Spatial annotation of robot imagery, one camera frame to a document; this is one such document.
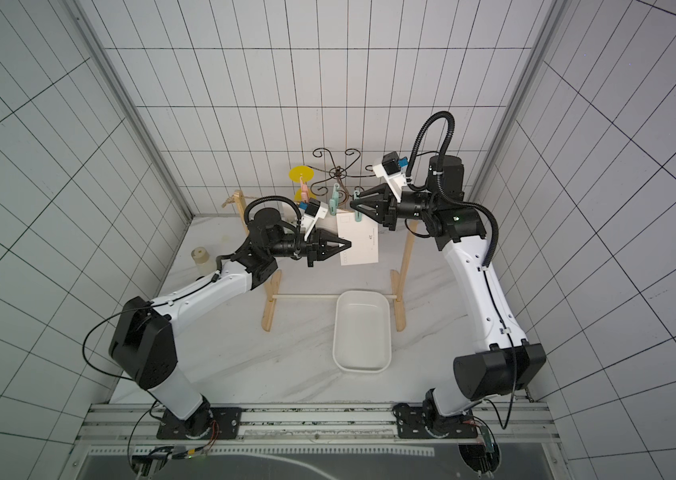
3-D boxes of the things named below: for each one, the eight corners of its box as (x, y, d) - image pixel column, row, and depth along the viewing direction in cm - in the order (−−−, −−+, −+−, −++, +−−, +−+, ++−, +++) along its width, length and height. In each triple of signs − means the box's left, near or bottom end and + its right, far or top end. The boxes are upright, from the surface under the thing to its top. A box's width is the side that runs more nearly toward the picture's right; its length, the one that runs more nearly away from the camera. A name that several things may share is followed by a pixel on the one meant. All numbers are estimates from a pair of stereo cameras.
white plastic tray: (332, 376, 82) (332, 369, 77) (334, 298, 98) (333, 289, 93) (395, 376, 82) (398, 369, 77) (386, 298, 98) (389, 289, 93)
